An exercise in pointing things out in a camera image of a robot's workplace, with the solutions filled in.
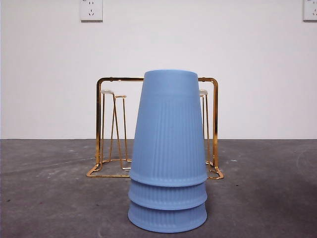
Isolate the gold wire cup holder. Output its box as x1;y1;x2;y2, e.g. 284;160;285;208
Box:
86;76;224;179

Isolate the blue ribbed plastic cup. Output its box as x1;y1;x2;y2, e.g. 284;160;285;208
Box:
127;199;208;229
129;69;208;187
128;178;208;210

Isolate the white wall power socket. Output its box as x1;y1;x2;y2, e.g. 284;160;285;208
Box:
302;0;317;22
79;0;104;22

